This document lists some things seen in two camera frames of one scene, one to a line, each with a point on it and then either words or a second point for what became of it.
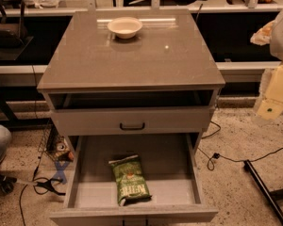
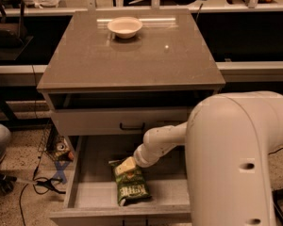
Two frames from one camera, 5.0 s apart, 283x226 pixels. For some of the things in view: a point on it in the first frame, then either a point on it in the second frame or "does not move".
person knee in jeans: (0, 140) does not move
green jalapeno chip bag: (129, 179) does not move
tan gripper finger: (270, 109) to (127, 165)
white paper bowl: (125, 26) does not move
